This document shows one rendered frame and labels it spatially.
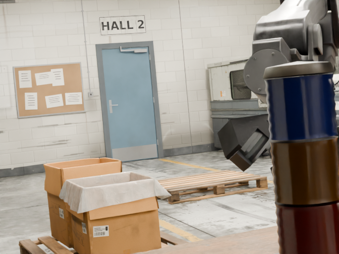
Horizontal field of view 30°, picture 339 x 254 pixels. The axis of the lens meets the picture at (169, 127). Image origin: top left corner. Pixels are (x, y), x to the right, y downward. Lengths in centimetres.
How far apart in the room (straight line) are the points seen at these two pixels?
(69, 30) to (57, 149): 215
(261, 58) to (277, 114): 42
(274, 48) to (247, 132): 10
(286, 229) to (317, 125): 6
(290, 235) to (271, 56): 43
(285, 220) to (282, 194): 1
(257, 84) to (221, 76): 1095
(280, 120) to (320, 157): 3
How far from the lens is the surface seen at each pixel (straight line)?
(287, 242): 36
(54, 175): 475
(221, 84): 1173
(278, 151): 35
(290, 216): 35
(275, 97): 35
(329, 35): 108
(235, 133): 76
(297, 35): 84
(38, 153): 1143
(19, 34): 1145
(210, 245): 120
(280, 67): 35
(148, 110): 1185
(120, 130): 1170
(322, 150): 35
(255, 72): 76
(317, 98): 35
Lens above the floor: 119
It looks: 3 degrees down
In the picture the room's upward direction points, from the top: 5 degrees counter-clockwise
